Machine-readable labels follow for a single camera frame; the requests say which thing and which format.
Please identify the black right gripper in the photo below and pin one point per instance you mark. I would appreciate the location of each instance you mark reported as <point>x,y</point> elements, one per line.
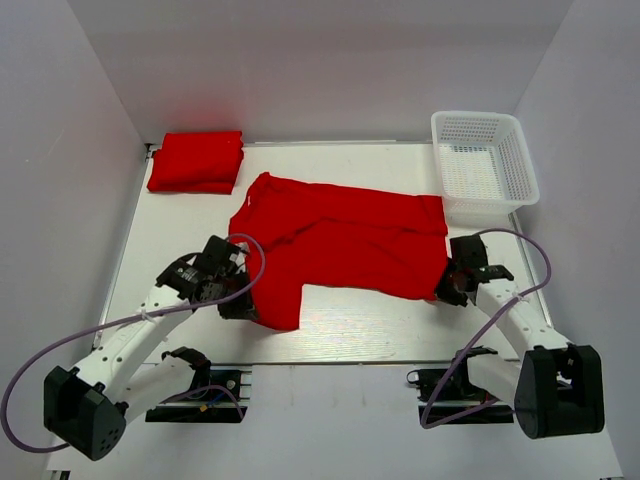
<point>444,294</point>

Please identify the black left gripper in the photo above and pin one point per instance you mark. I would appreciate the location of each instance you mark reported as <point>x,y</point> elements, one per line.
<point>243,309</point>

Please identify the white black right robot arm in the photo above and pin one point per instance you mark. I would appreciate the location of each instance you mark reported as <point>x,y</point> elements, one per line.
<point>555,389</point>

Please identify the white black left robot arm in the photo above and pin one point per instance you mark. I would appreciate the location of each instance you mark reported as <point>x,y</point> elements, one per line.
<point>90,404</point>

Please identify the folded red t shirt stack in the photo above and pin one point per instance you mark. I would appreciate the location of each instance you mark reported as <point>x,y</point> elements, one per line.
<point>197,162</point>

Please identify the white perforated plastic basket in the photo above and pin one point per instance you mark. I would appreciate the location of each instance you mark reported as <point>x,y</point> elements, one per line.
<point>483,162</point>

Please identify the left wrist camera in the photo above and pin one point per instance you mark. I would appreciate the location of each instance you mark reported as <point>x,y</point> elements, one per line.
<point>221,253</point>

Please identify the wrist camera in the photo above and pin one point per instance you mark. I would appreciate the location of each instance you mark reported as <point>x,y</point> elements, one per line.
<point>221,253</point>
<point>467,253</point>

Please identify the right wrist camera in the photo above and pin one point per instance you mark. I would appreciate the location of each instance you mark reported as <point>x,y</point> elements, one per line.
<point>467,253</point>

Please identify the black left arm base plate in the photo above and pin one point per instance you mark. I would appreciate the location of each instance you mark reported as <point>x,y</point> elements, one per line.
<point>222,398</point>

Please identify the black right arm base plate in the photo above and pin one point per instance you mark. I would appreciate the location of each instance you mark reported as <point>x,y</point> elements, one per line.
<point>454,399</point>

